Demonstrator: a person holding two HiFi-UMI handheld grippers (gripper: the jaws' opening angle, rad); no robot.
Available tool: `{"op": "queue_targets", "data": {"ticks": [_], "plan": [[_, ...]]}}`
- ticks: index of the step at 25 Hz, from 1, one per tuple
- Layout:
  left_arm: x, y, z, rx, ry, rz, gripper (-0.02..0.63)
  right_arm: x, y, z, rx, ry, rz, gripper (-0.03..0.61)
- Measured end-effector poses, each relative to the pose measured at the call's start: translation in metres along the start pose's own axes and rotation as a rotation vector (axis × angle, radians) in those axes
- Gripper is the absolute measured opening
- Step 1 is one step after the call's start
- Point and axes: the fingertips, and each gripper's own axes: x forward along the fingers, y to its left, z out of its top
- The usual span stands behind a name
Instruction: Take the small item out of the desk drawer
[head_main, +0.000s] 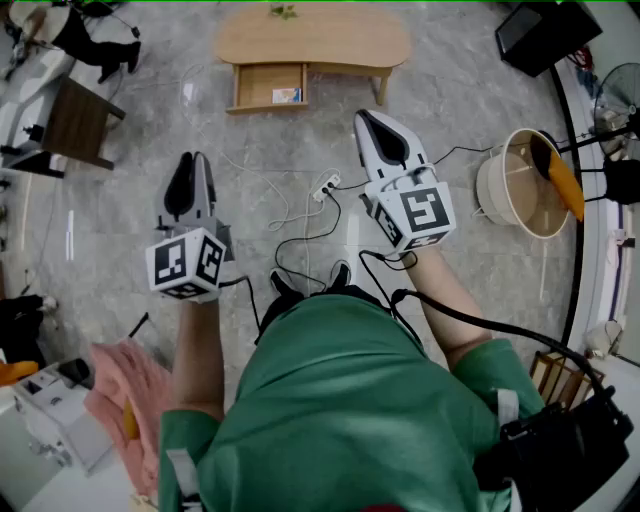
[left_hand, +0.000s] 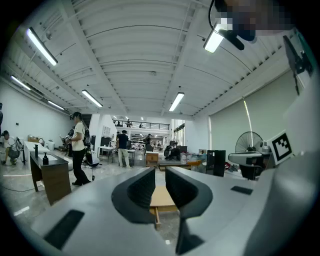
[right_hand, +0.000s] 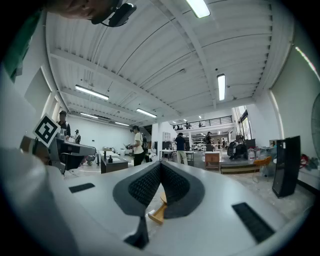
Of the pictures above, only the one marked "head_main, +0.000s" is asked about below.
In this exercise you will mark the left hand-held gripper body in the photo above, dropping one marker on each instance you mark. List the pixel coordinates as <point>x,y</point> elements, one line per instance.
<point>172,265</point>

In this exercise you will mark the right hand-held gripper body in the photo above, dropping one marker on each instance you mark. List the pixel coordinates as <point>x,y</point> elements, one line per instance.
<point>422,210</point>

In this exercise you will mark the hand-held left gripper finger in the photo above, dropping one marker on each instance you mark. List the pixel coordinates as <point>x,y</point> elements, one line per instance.
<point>202,190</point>
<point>180,190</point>

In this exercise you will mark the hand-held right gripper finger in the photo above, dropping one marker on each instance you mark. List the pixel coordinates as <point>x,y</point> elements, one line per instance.
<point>407,145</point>
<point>372,155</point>

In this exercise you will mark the small colourful card box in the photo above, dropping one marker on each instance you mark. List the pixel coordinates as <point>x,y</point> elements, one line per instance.
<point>287,95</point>

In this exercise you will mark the wooden drawer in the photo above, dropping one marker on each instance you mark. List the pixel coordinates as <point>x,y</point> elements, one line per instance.
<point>255,85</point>

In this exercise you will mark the person's left forearm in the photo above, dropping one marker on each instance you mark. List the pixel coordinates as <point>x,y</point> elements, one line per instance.
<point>197,360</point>

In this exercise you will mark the person's right forearm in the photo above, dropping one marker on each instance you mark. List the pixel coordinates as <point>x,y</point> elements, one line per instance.
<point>450,310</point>

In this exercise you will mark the white power strip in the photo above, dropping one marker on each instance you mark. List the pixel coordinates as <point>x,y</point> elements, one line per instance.
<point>326,186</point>

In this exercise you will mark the beige round basket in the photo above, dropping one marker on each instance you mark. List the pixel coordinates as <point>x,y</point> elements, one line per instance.
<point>500,190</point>

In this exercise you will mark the person's black trousers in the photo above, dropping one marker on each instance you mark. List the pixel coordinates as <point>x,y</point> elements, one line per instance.
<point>280,310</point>

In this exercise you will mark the dark wooden side table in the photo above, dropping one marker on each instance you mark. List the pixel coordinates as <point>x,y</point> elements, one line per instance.
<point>80,120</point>

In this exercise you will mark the oval wooden coffee table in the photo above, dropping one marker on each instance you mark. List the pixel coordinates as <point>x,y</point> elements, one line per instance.
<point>320,40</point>

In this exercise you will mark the pink cloth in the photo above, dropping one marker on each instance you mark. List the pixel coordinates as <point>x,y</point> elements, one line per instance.
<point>130,390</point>

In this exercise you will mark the orange cloth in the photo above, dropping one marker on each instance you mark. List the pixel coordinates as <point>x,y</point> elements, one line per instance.
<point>17,372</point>
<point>567,187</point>

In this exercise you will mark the black jacket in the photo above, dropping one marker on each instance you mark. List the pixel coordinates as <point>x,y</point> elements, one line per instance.
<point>20,330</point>

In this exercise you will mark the small plant in vase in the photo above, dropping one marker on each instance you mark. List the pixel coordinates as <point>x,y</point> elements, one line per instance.
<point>283,10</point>

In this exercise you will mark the black box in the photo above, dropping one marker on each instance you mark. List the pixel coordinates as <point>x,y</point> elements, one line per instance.
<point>545,35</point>

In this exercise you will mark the wooden rack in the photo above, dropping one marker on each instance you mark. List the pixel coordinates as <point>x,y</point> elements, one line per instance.
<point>560,375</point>

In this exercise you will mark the black standing fan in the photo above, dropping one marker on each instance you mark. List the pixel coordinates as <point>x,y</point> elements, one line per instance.
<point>617,95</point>

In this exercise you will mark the person's green shirt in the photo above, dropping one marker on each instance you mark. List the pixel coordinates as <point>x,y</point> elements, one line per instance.
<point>340,410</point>

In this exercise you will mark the black waist pack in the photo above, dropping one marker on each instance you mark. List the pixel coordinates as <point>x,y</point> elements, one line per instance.
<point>565,450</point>

